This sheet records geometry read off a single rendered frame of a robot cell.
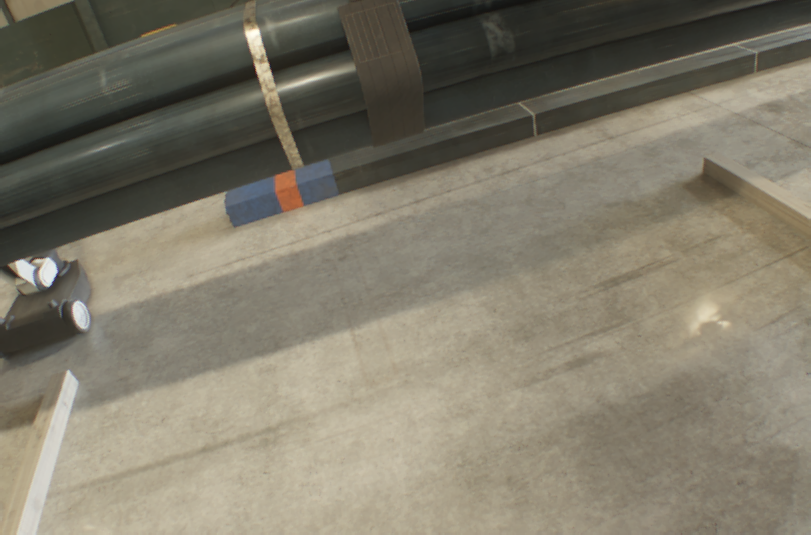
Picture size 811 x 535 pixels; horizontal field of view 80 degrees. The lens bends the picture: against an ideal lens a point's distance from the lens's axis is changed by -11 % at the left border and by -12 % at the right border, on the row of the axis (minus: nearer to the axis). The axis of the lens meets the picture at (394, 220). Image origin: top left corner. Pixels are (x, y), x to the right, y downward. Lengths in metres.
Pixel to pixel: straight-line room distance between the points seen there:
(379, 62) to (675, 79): 3.16
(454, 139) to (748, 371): 2.22
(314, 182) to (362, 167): 0.32
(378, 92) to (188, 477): 1.61
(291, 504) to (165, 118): 1.33
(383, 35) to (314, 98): 0.23
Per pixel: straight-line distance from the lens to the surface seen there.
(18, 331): 3.45
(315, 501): 1.99
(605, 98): 3.94
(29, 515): 2.55
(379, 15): 1.37
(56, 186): 1.49
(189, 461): 2.32
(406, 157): 3.49
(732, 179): 3.14
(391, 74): 1.34
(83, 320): 3.40
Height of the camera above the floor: 1.64
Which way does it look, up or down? 32 degrees down
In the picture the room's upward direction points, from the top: 15 degrees counter-clockwise
